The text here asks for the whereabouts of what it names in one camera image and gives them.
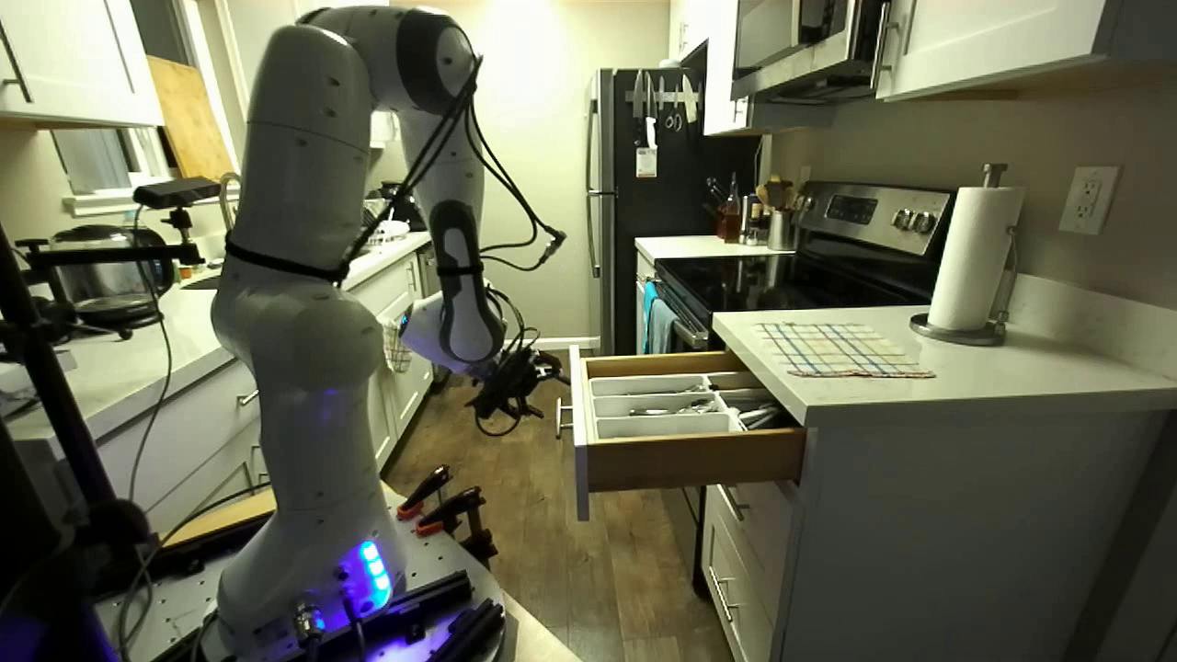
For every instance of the wooden cutting board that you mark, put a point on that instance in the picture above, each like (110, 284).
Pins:
(188, 115)

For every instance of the white wall outlet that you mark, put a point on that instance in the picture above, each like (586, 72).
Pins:
(1090, 199)

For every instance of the black base clamp bar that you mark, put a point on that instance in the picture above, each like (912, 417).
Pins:
(416, 602)
(471, 629)

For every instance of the white drawer base cabinet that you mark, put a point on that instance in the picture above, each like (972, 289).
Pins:
(981, 516)

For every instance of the black tripod stand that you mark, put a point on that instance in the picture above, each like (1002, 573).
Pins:
(48, 392)

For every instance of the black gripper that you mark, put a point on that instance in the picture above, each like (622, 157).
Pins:
(508, 383)

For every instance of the black pot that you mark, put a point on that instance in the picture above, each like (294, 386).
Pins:
(110, 289)

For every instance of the grey blue towel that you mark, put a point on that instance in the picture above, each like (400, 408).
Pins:
(665, 334)

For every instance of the white upper cabinet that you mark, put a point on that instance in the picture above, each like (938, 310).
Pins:
(74, 55)
(726, 75)
(1005, 37)

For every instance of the glass oil bottle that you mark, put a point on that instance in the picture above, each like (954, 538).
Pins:
(733, 189)

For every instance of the red utensil pot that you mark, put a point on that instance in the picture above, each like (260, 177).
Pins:
(731, 222)

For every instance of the white long counter cabinets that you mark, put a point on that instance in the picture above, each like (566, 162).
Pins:
(186, 417)

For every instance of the utensil crock with spoons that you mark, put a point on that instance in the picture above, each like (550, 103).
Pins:
(776, 213)

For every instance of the white cutlery tray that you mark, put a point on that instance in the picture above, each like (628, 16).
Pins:
(665, 403)

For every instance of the white paper towel roll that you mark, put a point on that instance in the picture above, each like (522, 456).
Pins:
(996, 173)
(975, 259)

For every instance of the stainless black electric stove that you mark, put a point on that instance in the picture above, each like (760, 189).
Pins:
(794, 277)

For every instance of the white drawer with cutlery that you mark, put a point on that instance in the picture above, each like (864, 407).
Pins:
(684, 456)

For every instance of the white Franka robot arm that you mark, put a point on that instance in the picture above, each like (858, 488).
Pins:
(308, 186)

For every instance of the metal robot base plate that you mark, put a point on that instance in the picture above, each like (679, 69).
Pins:
(424, 575)

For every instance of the stainless over-range microwave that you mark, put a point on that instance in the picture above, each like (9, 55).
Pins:
(794, 42)

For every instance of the bright blue striped towel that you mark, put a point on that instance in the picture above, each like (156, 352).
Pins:
(644, 316)

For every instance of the black stainless refrigerator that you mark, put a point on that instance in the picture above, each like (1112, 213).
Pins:
(680, 195)

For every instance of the checked white placemat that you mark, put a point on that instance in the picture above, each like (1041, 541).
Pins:
(846, 352)

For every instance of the white deep drawer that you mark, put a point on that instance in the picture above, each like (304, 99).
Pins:
(738, 609)

